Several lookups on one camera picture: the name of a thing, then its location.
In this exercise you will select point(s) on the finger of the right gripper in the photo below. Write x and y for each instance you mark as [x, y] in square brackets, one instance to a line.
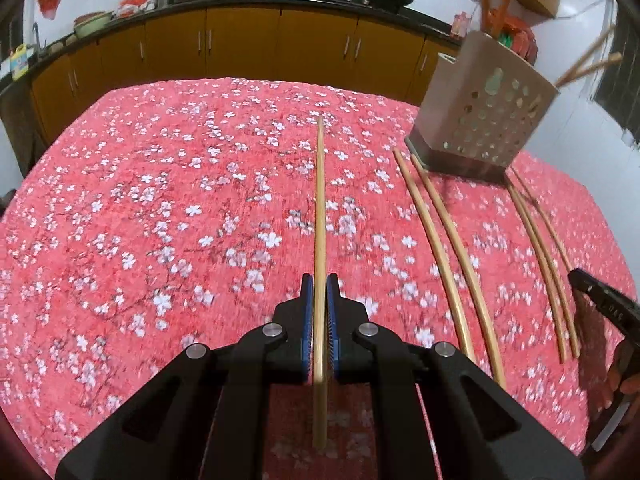
[620, 310]

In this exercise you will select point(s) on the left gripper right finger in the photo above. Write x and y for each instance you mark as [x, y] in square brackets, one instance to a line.
[436, 414]

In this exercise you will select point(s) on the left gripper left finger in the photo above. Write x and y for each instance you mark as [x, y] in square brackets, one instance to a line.
[203, 415]

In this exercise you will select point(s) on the wooden chopstick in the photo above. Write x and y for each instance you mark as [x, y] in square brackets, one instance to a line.
[445, 273]
[482, 312]
[580, 63]
[614, 59]
[566, 312]
[320, 353]
[544, 270]
[547, 221]

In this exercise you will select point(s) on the red floral tablecloth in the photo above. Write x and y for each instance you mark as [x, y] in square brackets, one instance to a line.
[183, 211]

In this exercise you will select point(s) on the right barred window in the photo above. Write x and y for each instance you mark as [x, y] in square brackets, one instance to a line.
[618, 91]

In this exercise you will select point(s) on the beige perforated utensil holder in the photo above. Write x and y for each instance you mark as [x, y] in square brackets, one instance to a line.
[479, 111]

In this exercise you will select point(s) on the pink labelled bottle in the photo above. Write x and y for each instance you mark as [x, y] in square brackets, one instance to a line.
[460, 25]

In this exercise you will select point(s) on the lower wooden cabinets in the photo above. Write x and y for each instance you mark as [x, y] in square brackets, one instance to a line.
[344, 46]

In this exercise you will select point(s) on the yellow detergent bottle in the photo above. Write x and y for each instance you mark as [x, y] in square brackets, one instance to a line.
[19, 62]

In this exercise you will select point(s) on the green basin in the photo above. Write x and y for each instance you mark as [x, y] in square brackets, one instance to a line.
[92, 23]

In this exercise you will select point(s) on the red bag on counter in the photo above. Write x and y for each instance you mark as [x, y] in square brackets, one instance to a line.
[130, 7]

